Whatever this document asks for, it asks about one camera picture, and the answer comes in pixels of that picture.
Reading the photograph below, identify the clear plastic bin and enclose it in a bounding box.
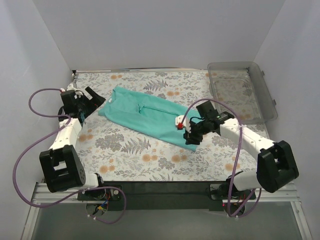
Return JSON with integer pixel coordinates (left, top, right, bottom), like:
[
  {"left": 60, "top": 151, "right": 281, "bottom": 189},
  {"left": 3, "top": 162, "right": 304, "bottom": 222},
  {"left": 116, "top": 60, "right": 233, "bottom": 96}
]
[{"left": 207, "top": 61, "right": 278, "bottom": 124}]

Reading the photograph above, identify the teal t shirt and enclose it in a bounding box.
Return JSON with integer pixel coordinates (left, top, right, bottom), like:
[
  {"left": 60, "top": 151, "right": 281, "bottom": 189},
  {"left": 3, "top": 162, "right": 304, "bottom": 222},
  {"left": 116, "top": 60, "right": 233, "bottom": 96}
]
[{"left": 98, "top": 86, "right": 197, "bottom": 152}]

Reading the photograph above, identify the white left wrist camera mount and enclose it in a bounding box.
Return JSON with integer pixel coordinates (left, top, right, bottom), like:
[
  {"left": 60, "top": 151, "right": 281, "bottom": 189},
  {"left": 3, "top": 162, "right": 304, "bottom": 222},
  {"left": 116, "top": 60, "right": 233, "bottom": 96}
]
[{"left": 59, "top": 83, "right": 84, "bottom": 98}]

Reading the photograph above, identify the floral patterned table mat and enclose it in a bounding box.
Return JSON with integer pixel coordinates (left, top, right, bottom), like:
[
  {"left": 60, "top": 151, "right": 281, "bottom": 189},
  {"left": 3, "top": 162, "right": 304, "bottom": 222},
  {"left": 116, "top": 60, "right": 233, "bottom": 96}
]
[{"left": 74, "top": 71, "right": 257, "bottom": 181}]

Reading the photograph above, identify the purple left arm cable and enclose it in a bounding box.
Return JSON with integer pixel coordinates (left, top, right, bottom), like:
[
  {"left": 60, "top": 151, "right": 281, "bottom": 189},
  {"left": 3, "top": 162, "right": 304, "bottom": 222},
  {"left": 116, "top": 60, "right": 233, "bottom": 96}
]
[{"left": 13, "top": 88, "right": 127, "bottom": 225}]

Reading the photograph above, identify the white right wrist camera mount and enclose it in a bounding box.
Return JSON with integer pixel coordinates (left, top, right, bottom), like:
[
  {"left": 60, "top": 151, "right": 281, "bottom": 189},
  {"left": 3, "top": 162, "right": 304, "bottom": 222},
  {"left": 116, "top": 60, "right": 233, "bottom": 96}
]
[{"left": 175, "top": 115, "right": 191, "bottom": 133}]

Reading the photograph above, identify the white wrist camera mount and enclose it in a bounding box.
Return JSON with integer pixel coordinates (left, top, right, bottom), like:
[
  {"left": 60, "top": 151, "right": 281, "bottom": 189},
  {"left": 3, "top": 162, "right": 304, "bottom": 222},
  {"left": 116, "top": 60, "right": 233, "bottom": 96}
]
[
  {"left": 175, "top": 115, "right": 191, "bottom": 133},
  {"left": 59, "top": 83, "right": 84, "bottom": 98}
]

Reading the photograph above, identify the aluminium frame rail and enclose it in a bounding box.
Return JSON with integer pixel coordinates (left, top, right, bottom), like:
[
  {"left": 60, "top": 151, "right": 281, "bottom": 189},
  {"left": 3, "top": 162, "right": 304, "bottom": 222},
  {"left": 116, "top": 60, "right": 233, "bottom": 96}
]
[{"left": 32, "top": 183, "right": 301, "bottom": 203}]

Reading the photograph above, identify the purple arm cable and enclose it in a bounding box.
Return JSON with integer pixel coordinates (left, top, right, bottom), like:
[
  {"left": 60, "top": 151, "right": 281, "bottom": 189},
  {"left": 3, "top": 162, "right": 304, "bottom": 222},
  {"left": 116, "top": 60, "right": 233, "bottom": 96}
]
[
  {"left": 183, "top": 98, "right": 262, "bottom": 219},
  {"left": 13, "top": 88, "right": 127, "bottom": 225}
]

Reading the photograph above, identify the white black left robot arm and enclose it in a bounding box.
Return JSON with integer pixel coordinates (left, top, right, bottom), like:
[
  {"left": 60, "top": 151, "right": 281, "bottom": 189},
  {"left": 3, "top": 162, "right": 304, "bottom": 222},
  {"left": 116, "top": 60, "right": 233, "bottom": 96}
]
[{"left": 39, "top": 86, "right": 107, "bottom": 200}]

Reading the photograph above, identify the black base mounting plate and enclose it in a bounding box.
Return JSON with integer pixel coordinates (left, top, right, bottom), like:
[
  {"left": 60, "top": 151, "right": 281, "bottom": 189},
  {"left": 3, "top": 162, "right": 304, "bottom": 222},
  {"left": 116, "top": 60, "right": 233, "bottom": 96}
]
[{"left": 77, "top": 181, "right": 257, "bottom": 212}]

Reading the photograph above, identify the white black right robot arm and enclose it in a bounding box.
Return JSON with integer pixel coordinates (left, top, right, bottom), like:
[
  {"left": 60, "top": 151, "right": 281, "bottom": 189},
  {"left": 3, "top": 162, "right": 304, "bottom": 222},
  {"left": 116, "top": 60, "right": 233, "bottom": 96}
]
[{"left": 175, "top": 99, "right": 299, "bottom": 199}]

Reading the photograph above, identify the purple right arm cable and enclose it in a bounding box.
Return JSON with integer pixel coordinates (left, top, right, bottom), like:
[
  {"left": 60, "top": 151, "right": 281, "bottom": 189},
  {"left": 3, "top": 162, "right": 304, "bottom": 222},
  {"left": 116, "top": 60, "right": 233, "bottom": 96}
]
[{"left": 183, "top": 98, "right": 262, "bottom": 219}]

